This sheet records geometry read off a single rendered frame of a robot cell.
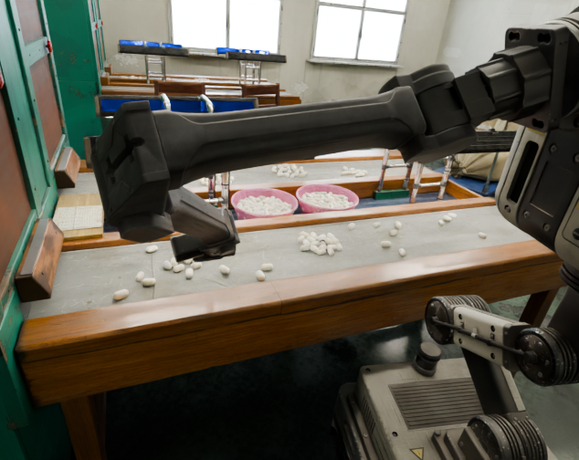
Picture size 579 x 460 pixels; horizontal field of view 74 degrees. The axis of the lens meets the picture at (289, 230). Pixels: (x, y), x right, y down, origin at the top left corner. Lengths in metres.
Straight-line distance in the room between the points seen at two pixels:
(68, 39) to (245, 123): 3.39
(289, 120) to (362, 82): 6.69
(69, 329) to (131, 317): 0.13
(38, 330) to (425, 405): 1.01
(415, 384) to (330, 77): 5.92
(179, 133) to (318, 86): 6.39
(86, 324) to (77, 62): 2.96
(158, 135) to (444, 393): 1.14
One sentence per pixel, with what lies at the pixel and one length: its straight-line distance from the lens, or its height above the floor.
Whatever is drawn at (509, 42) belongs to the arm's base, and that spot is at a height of 1.40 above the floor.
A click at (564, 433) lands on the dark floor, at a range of 2.14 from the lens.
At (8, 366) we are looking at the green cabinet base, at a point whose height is 0.76.
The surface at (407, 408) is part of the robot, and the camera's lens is 1.24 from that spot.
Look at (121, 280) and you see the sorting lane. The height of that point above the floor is 0.74.
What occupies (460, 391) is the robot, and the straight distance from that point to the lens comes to 1.35.
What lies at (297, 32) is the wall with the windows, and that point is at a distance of 6.51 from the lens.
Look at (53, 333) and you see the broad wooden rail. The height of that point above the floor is 0.76.
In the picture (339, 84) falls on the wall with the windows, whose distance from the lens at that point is 6.89.
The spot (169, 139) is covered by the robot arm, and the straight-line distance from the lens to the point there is 0.36.
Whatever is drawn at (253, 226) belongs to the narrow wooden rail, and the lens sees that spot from 1.36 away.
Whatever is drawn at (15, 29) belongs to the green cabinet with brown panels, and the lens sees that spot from 1.45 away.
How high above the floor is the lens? 1.40
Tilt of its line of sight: 28 degrees down
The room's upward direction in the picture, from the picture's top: 6 degrees clockwise
